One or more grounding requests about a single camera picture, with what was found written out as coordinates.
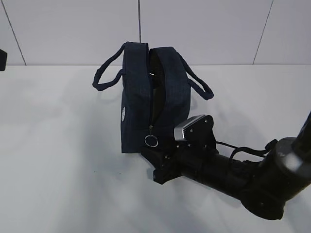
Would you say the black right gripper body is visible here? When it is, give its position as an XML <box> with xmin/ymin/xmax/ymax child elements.
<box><xmin>153</xmin><ymin>145</ymin><xmax>183</xmax><ymax>185</ymax></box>

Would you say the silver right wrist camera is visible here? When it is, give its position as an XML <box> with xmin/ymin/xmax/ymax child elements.
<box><xmin>173</xmin><ymin>115</ymin><xmax>216</xmax><ymax>148</ymax></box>

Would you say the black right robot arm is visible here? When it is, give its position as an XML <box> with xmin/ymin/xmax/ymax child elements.
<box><xmin>141</xmin><ymin>115</ymin><xmax>311</xmax><ymax>220</ymax></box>

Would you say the dark blue lunch bag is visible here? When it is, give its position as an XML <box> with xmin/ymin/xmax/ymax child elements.
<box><xmin>92</xmin><ymin>42</ymin><xmax>214</xmax><ymax>153</ymax></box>

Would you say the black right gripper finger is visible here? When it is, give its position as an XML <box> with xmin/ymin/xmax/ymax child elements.
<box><xmin>140</xmin><ymin>146</ymin><xmax>170</xmax><ymax>169</ymax></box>

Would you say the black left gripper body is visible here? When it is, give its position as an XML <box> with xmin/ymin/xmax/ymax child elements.
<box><xmin>0</xmin><ymin>49</ymin><xmax>7</xmax><ymax>71</ymax></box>

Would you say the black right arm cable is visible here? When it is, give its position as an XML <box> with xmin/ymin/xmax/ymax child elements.
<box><xmin>215</xmin><ymin>140</ymin><xmax>273</xmax><ymax>162</ymax></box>

